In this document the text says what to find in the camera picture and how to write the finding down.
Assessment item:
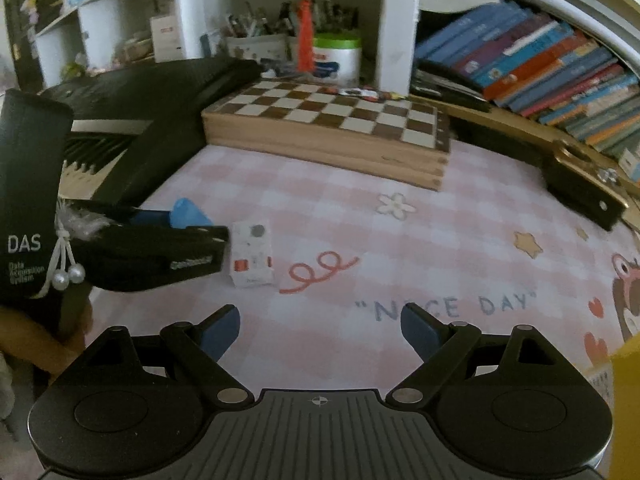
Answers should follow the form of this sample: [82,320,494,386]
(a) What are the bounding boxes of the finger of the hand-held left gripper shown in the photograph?
[60,199,215,231]
[107,225,231,257]

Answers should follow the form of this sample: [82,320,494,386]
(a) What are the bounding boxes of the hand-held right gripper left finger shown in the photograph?
[80,304,251,407]

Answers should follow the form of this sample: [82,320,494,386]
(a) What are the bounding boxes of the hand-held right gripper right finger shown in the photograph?
[385,304,568,407]

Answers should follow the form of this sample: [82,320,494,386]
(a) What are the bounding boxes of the small white box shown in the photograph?
[230,220,277,289]

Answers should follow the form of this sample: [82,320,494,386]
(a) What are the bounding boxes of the yellow cardboard box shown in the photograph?
[607,332,640,480]

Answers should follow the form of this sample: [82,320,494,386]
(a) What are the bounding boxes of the pink checked cloth desktop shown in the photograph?
[87,142,640,391]

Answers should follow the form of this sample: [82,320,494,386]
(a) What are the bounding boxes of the person's left hand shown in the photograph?
[0,304,96,376]

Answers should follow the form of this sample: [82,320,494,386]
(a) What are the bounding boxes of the black electronic keyboard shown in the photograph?
[40,56,263,206]

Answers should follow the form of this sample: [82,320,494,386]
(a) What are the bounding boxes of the wooden chessboard box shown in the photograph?
[201,79,451,192]

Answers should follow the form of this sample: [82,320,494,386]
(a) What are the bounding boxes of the white box red label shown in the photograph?
[150,12,181,63]

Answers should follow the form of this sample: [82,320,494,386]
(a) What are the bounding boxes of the pen holder with pens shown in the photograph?
[222,0,296,63]

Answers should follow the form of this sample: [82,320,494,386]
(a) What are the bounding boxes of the black box brass fitting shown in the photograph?
[542,139,632,232]

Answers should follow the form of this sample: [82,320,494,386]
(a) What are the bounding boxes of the green-lid white jar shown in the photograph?
[311,32,362,87]

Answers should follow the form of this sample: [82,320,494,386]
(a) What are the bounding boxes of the red tassel ornament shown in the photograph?
[295,0,318,75]

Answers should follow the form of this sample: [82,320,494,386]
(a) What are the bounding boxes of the white bookshelf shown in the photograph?
[30,0,640,181]

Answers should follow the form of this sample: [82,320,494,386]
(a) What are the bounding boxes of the row of blue-spined books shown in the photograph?
[414,0,640,161]

